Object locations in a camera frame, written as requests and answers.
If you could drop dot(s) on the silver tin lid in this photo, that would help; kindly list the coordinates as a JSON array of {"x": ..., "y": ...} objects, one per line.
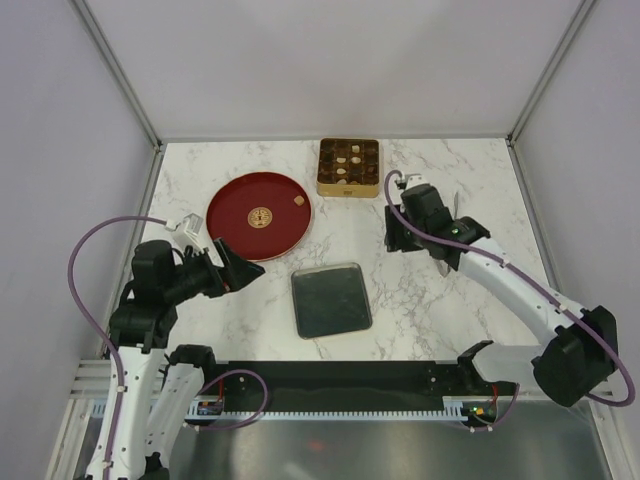
[{"x": 330, "y": 300}]

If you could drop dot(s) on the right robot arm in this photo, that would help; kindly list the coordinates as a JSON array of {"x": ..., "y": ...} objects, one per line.
[{"x": 576, "y": 349}]

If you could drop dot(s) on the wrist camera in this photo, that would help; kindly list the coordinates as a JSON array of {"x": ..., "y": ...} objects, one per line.
[
  {"x": 408, "y": 181},
  {"x": 186, "y": 232}
]

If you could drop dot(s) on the gold chocolate tin box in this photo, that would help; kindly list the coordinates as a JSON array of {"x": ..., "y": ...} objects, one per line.
[{"x": 361, "y": 180}]

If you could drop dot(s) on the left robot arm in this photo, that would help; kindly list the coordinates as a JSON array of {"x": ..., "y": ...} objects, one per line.
[{"x": 150, "y": 392}]

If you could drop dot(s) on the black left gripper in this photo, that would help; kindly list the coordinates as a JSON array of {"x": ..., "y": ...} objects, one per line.
[{"x": 235, "y": 274}]

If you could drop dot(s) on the aluminium frame rail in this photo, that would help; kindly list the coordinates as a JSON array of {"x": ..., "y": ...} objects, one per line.
[{"x": 423, "y": 378}]

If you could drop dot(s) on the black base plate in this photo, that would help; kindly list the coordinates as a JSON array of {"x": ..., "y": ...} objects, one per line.
[{"x": 243, "y": 385}]

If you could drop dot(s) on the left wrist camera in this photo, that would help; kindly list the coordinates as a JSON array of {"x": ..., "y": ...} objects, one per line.
[{"x": 186, "y": 232}]

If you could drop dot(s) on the red round tray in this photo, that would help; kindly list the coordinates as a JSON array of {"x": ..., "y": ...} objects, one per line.
[{"x": 255, "y": 214}]

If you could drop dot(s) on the silver metal tongs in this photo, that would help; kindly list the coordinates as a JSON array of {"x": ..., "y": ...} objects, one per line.
[{"x": 443, "y": 268}]

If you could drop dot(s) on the white slotted cable duct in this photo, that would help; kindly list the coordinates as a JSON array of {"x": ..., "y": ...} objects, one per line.
[{"x": 339, "y": 408}]

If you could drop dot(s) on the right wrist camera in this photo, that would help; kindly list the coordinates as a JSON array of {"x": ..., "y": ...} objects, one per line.
[{"x": 408, "y": 181}]

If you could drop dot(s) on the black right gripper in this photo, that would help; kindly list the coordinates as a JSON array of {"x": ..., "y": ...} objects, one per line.
[{"x": 393, "y": 238}]

